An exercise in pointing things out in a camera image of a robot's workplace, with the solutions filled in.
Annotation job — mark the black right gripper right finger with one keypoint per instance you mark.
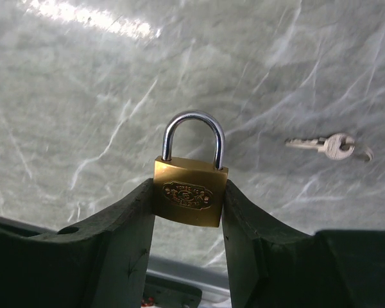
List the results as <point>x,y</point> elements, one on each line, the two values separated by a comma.
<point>271,264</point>

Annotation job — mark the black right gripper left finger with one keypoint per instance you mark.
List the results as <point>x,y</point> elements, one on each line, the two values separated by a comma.
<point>100,261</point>

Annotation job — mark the brass padlock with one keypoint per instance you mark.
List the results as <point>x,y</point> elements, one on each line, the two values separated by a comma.
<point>190,191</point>

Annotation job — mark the silver keys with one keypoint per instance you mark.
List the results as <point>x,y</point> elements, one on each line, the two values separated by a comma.
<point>338,146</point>

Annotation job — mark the aluminium frame rail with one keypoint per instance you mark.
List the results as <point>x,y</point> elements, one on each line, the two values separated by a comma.
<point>176,284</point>

